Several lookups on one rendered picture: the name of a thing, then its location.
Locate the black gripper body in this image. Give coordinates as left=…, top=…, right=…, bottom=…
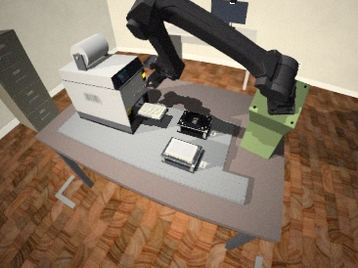
left=148, top=74, right=167, bottom=89

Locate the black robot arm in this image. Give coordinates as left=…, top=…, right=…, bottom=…
left=126, top=0, right=299, bottom=115

